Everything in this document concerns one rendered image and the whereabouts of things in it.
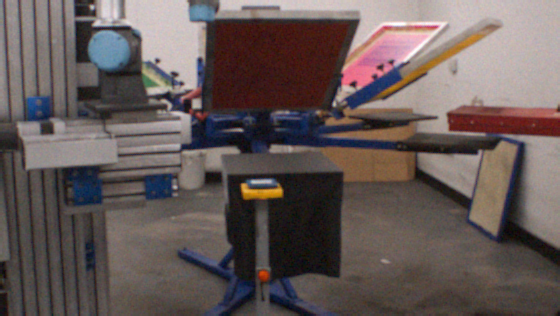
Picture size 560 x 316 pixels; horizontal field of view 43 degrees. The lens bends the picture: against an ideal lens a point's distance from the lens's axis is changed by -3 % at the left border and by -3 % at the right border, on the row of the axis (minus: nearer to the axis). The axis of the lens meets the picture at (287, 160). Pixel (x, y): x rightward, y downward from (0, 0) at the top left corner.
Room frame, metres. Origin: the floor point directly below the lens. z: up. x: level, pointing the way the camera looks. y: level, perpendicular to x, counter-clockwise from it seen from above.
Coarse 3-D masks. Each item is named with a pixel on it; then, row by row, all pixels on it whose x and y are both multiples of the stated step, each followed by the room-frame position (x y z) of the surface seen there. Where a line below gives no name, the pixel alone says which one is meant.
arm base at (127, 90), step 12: (108, 72) 2.22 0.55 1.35; (120, 72) 2.21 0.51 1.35; (132, 72) 2.22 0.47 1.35; (108, 84) 2.22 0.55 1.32; (120, 84) 2.20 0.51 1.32; (132, 84) 2.22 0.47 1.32; (144, 84) 2.27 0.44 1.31; (108, 96) 2.20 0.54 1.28; (120, 96) 2.19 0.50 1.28; (132, 96) 2.20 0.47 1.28; (144, 96) 2.24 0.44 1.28
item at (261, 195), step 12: (252, 192) 2.37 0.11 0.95; (264, 192) 2.38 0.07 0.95; (276, 192) 2.38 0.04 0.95; (264, 204) 2.42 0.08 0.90; (264, 216) 2.42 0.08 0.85; (264, 228) 2.42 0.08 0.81; (264, 240) 2.42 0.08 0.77; (264, 252) 2.42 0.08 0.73; (264, 264) 2.42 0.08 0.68; (264, 288) 2.42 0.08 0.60; (264, 300) 2.42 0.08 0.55; (264, 312) 2.42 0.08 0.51
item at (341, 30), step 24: (288, 24) 2.80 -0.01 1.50; (312, 24) 2.81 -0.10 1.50; (336, 24) 2.82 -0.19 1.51; (288, 48) 2.95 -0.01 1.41; (312, 48) 2.96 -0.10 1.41; (336, 48) 2.97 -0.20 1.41; (288, 72) 3.11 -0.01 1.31; (312, 72) 3.13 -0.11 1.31; (288, 96) 3.30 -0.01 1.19; (312, 96) 3.32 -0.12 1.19
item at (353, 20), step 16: (224, 16) 2.73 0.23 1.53; (240, 16) 2.74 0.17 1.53; (256, 16) 2.75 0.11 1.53; (272, 16) 2.76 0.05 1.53; (288, 16) 2.76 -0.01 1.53; (304, 16) 2.77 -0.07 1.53; (320, 16) 2.78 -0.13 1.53; (336, 16) 2.79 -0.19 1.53; (352, 16) 2.80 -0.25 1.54; (208, 32) 2.80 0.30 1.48; (352, 32) 2.88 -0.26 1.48; (208, 48) 2.90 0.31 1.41; (208, 64) 3.01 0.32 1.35; (336, 64) 3.08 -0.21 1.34; (208, 80) 3.12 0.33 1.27; (336, 80) 3.21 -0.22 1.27; (208, 96) 3.25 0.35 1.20; (208, 112) 3.38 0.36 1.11
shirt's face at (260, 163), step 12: (228, 156) 3.10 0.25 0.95; (240, 156) 3.10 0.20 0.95; (252, 156) 3.10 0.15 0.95; (264, 156) 3.10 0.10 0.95; (276, 156) 3.10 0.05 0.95; (288, 156) 3.10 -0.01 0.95; (300, 156) 3.10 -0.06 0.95; (312, 156) 3.10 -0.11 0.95; (324, 156) 3.10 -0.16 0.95; (228, 168) 2.81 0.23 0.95; (240, 168) 2.81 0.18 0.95; (252, 168) 2.81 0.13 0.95; (264, 168) 2.81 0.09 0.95; (276, 168) 2.81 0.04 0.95; (288, 168) 2.81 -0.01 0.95; (300, 168) 2.81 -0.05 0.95; (312, 168) 2.81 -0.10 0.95; (324, 168) 2.81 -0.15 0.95; (336, 168) 2.81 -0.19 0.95
